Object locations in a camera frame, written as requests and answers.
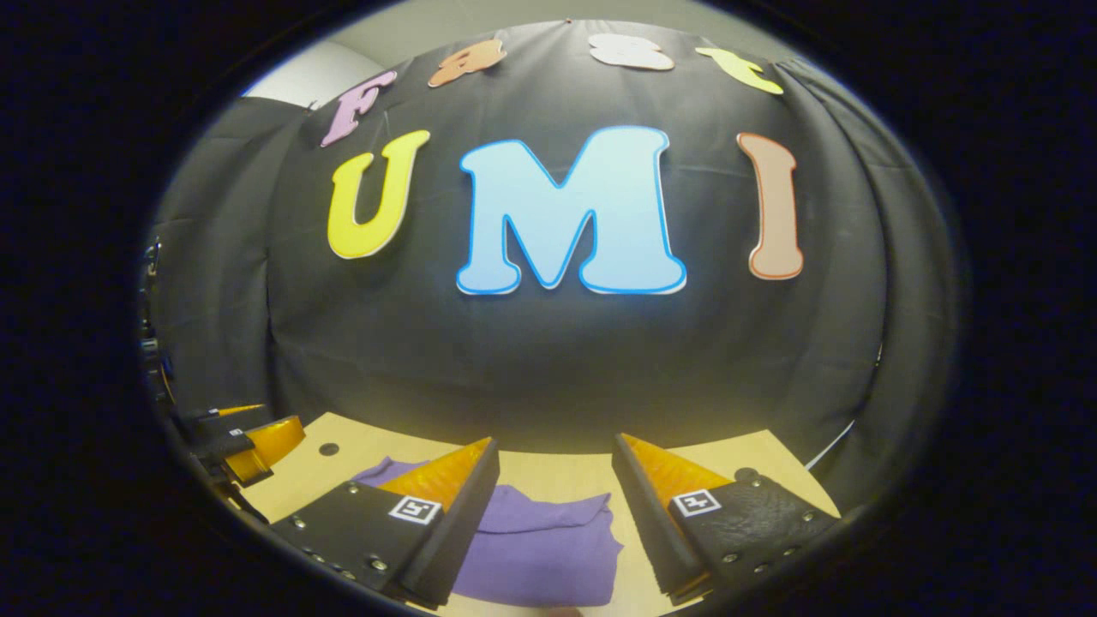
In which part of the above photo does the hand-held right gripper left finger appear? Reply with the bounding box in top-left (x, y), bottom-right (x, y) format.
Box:
top-left (270, 437), bottom-right (501, 611)

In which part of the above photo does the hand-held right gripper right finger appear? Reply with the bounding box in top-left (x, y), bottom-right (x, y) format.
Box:
top-left (611, 433), bottom-right (841, 605)

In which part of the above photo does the purple button-up garment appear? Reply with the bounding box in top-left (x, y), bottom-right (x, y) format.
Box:
top-left (351, 457), bottom-right (625, 608)

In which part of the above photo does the black backdrop cloth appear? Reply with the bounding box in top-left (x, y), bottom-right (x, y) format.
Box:
top-left (141, 19), bottom-right (961, 515)

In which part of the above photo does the white cable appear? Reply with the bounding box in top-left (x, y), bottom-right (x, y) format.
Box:
top-left (806, 418), bottom-right (858, 470)

